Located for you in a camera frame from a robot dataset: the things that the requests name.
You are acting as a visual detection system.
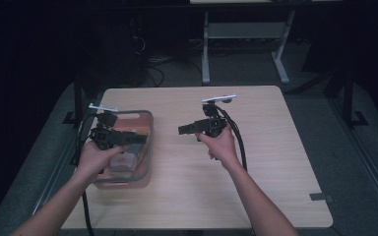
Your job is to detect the grey tape strip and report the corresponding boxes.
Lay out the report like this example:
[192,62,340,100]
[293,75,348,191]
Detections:
[309,193,335,203]

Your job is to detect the person's right hand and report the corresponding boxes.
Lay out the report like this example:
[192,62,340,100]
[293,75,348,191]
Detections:
[195,126,241,172]

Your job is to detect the black frame post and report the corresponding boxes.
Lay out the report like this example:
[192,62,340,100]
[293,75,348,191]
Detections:
[61,70,84,126]
[342,63,369,128]

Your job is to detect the pink basin with grey rim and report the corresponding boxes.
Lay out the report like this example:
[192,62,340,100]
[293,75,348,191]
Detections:
[93,109,155,191]

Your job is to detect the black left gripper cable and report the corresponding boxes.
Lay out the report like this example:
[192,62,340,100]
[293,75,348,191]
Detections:
[74,112,97,236]

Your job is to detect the metal floor rail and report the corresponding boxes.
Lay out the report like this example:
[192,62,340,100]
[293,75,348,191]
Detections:
[328,96,378,227]
[21,94,104,236]

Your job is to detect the white metal desk frame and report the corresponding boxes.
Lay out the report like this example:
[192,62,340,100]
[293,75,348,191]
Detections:
[190,0,343,86]

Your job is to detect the person's left hand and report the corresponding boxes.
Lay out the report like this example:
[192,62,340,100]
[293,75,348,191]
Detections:
[76,141,131,181]

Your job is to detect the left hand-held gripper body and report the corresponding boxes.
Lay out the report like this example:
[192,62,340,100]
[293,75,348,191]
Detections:
[88,102,132,152]

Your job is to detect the bundle of floor cables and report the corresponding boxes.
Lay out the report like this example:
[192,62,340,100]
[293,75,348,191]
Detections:
[130,18,205,89]

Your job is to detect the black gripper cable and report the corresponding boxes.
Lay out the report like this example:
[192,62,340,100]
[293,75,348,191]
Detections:
[214,103,249,173]
[74,112,97,236]

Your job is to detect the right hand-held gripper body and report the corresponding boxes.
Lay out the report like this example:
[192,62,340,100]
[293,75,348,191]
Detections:
[195,93,238,139]

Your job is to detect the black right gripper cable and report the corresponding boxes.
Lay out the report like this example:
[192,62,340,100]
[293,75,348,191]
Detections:
[214,103,249,173]

